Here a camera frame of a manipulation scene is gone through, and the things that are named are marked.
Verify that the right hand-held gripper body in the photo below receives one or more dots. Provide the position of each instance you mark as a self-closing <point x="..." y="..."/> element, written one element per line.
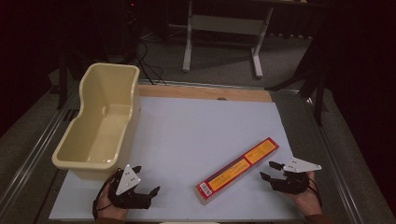
<point x="299" y="179"/>

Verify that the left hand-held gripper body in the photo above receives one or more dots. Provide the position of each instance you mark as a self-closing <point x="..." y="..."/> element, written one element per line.
<point x="127" y="181"/>

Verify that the long red and yellow box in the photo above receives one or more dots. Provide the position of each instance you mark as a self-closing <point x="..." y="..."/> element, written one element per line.
<point x="238" y="170"/>

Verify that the cream plastic bin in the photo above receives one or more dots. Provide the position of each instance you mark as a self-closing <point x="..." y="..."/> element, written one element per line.
<point x="98" y="130"/>

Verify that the person's right hand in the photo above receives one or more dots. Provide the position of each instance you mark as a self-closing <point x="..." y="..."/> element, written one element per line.
<point x="306" y="199"/>

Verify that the person's left hand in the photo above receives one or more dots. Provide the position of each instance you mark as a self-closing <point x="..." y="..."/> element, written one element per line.
<point x="109" y="209"/>

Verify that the white table sheet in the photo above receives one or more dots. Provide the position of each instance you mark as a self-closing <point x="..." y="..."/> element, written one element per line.
<point x="186" y="130"/>

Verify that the black metal stand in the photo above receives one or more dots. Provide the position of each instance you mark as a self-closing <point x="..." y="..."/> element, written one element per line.
<point x="317" y="93"/>
<point x="63" y="81"/>

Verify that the dark equipment rack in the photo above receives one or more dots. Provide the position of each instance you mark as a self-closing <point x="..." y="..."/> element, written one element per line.
<point x="130" y="28"/>

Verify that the aluminium rail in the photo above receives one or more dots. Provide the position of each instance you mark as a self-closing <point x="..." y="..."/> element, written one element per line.
<point x="34" y="155"/>
<point x="337" y="174"/>

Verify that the white metal table frame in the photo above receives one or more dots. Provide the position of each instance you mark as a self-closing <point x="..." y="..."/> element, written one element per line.
<point x="227" y="25"/>

